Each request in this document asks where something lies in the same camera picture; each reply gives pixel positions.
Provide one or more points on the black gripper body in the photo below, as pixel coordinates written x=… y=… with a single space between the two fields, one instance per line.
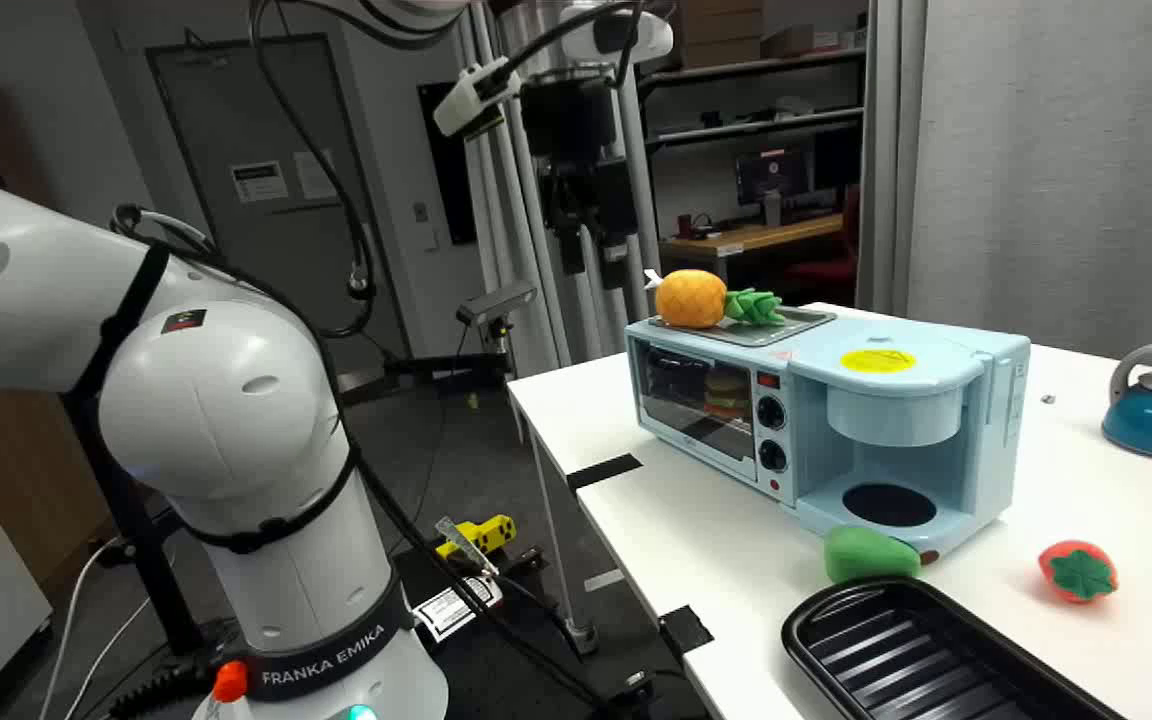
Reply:
x=570 y=123

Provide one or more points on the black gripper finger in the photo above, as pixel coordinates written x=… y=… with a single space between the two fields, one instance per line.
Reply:
x=570 y=221
x=618 y=225

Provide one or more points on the light blue toy oven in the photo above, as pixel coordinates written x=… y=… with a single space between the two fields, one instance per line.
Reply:
x=992 y=386

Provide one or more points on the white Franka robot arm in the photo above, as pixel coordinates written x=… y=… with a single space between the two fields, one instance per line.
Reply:
x=228 y=400

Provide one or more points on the black oven knob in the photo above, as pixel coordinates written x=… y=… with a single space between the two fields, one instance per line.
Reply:
x=773 y=457
x=771 y=410

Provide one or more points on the grey tripod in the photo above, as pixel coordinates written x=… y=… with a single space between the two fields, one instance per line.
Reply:
x=520 y=267

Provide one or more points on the wooden desk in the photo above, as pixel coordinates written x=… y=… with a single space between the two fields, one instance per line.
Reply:
x=756 y=237

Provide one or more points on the dark storage shelf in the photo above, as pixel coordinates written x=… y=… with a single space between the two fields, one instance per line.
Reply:
x=750 y=127

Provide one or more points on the dark computer monitor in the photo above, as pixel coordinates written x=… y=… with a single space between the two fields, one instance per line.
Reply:
x=779 y=172

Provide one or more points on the brown cardboard box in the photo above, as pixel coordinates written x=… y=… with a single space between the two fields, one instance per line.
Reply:
x=721 y=24

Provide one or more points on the silver griddle plate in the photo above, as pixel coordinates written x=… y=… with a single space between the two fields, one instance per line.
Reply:
x=809 y=326

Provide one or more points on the black tape strip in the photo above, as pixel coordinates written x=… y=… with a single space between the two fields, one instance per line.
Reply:
x=686 y=631
x=600 y=470

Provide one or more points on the white paper door sign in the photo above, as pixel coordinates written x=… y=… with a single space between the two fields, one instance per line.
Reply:
x=263 y=183

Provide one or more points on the yellow hand tool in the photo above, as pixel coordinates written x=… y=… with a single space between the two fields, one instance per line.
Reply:
x=478 y=534

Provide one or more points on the grey door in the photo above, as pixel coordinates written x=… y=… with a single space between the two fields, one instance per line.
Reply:
x=242 y=262

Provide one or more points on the green toy vegetable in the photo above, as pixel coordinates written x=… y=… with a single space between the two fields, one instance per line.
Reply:
x=866 y=553

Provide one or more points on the black ridged tray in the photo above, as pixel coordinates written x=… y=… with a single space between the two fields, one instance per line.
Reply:
x=923 y=660

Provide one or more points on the red toy strawberry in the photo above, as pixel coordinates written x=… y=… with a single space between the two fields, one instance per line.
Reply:
x=1078 y=571

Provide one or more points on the orange capped white bottle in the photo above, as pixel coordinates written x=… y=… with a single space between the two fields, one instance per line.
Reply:
x=225 y=685

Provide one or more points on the red oven switch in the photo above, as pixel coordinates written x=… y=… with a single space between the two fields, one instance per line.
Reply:
x=765 y=382

